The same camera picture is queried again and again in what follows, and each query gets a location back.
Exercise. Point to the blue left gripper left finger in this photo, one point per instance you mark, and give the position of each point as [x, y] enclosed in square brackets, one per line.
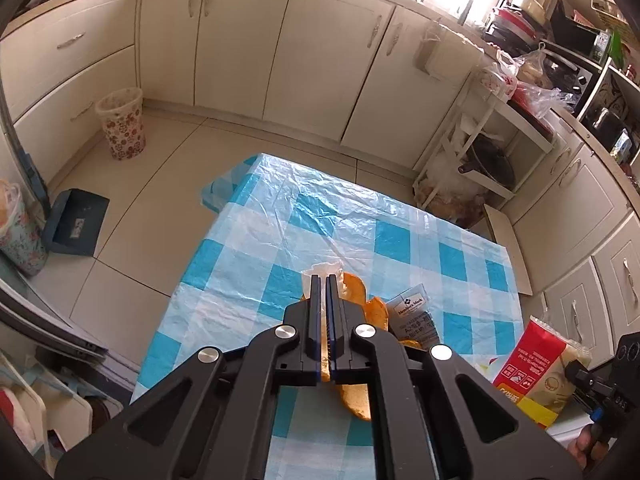
[314, 325]

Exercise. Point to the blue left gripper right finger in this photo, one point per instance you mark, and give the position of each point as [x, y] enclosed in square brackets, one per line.
[333, 317]

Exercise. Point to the orange peel pieces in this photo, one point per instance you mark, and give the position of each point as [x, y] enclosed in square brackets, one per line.
[374, 374]

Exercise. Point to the red snack bag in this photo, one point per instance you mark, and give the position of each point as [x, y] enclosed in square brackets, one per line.
[533, 376]

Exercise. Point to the white kitchen cabinets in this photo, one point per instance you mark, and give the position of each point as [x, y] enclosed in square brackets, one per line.
[354, 88]

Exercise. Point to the person's right hand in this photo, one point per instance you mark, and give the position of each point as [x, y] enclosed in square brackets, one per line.
[586, 449]

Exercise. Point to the white printed paper label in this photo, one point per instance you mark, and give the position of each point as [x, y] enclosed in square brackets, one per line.
[410, 320]

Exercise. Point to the blue checkered tablecloth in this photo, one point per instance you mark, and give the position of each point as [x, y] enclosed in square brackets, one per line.
[279, 223]

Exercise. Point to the blue dustpan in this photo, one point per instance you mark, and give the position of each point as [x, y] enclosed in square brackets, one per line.
[75, 222]

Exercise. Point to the floral waste basket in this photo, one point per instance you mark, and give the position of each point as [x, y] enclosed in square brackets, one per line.
[120, 115]

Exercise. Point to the floral fabric bag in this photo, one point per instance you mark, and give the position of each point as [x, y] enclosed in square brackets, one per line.
[20, 237]

